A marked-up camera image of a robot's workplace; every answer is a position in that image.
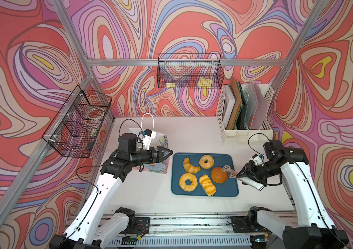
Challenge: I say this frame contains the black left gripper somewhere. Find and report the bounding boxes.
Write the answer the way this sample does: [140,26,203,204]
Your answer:
[128,146,172,167]

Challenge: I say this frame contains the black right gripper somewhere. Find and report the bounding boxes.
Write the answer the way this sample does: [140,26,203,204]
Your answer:
[236,160,282,187]

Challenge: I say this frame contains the metal serving tongs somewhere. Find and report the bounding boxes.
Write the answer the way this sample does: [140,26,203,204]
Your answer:
[222,165,265,191]

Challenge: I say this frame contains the floral paper gift bag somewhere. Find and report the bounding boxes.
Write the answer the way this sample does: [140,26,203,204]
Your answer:
[129,113,172,174]

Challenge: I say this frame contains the round brown bun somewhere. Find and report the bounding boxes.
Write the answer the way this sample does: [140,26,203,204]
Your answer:
[211,167,228,184]

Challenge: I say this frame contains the glazed ring donut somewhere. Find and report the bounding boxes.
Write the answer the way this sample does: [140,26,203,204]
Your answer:
[179,173,198,192]
[199,155,214,170]

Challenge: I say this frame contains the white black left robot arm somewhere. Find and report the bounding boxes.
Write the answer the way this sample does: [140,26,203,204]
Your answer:
[48,133,173,249]

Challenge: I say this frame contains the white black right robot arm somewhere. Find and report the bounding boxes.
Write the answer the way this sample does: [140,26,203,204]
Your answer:
[233,140,349,249]

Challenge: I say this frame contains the striped twisted bread roll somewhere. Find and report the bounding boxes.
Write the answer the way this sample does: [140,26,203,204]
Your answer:
[199,174,216,196]

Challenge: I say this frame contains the teal plastic tray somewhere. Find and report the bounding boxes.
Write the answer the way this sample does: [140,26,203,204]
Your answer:
[171,153,239,197]

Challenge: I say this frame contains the golden croissant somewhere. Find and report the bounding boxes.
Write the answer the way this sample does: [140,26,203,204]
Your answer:
[183,158,201,174]

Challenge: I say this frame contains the dark green folder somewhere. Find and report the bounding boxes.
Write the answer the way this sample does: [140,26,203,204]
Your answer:
[236,82,247,130]

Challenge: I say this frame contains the brown folder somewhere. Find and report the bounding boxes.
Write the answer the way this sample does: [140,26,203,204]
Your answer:
[227,78,243,130]

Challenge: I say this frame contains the white perforated file organizer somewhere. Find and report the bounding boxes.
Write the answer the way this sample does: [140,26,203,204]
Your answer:
[216,82,274,145]

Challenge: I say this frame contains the small yellow sticky note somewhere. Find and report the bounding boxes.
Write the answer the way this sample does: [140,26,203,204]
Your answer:
[166,83,176,88]

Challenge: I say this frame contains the pale pink folder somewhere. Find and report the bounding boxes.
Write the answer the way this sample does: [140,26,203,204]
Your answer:
[249,82,269,130]

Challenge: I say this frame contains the grey portrait book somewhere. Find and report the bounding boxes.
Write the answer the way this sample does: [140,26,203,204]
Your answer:
[223,89,236,129]

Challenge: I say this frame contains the large yellow sticky note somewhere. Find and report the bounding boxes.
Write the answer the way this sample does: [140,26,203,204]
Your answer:
[197,77,213,88]

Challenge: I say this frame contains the green circuit board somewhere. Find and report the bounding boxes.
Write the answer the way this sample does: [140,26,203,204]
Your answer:
[121,236,141,246]

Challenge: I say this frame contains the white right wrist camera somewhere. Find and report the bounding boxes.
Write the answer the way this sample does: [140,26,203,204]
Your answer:
[248,154,264,166]

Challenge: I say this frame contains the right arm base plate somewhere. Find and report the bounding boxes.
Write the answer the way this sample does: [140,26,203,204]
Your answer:
[227,206,271,233]

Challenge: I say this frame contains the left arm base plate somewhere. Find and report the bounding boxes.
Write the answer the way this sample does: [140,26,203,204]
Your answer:
[114,207,150,234]

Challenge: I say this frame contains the black wire basket back wall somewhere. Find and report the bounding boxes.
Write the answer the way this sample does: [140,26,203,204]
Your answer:
[157,52,225,89]

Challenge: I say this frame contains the black wire basket side wall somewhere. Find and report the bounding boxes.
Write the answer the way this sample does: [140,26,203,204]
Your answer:
[42,86,112,158]

